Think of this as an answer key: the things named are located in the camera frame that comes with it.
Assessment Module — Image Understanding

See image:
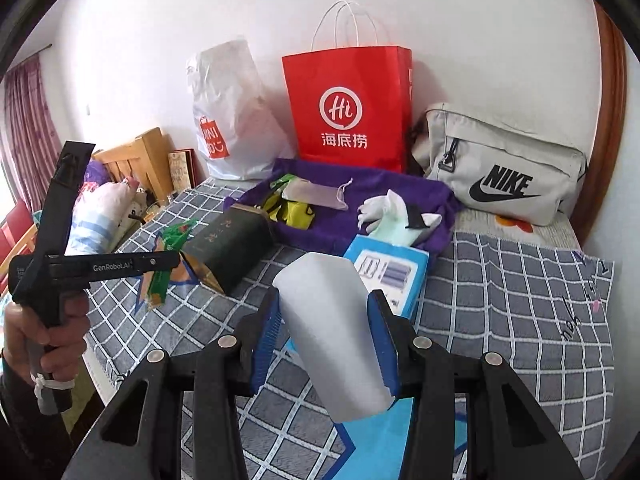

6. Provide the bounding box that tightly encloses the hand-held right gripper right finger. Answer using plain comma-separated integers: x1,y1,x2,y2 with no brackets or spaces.
366,290,571,480

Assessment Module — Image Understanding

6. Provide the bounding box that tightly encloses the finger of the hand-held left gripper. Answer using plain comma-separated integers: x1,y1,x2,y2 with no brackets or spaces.
34,141,97,258
136,251,180,274

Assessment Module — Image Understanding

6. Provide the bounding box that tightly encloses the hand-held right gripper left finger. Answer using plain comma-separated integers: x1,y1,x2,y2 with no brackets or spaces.
60,301,283,480

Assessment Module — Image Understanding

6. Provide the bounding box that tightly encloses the white glove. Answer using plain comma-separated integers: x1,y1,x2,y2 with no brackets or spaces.
356,189,416,226

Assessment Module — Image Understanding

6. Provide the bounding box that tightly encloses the person's left forearm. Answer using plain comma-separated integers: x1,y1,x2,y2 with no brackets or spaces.
0,347,76,480

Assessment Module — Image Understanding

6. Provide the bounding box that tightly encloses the person's left hand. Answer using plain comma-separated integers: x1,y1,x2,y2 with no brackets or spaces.
2,292,92,384

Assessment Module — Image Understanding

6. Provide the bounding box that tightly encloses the purple cloth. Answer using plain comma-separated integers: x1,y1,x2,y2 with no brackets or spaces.
82,160,108,196

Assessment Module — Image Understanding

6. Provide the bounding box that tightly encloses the printed white pillow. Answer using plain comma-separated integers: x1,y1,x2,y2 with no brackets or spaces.
67,175,143,256

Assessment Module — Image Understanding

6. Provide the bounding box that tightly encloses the red wooden chair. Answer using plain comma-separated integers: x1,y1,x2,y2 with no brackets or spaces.
0,200,38,281

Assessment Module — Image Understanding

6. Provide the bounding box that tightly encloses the dark green box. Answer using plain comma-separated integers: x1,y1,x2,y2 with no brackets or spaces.
180,204,276,296

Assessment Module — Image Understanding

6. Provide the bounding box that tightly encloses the blue tissue pack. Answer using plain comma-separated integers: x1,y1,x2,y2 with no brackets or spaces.
344,246,431,318

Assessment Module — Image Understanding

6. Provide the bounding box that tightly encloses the striped maroon curtain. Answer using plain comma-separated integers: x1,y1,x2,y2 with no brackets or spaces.
2,55,61,211

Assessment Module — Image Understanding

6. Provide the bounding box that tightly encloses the wooden headboard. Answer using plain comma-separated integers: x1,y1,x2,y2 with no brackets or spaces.
92,127,173,203

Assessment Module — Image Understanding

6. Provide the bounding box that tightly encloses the grey checked bed sheet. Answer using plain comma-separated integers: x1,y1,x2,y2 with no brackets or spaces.
82,175,616,480

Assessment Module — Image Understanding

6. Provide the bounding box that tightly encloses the purple towel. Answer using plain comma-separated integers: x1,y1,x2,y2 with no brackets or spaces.
222,157,458,256

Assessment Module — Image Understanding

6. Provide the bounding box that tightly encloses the yellow pouch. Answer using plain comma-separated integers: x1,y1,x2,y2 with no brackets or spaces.
261,191,317,231

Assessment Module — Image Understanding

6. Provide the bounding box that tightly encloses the grey face mask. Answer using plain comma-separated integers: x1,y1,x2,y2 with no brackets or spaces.
281,176,351,211

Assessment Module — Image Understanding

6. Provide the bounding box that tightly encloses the white plastic bag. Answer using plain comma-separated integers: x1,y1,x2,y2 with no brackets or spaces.
186,37,296,182

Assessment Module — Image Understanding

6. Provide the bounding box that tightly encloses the white floral bed sheet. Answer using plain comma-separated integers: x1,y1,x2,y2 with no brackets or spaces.
452,207,586,251

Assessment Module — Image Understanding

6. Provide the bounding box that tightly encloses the grey sling bag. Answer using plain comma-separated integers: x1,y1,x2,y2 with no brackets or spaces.
410,102,588,226

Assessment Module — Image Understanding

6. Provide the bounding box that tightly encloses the red paper bag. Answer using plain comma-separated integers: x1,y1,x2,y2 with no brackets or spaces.
281,0,413,175

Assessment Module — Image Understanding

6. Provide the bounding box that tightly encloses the brown picture frame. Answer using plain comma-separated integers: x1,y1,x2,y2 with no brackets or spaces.
167,149,197,193

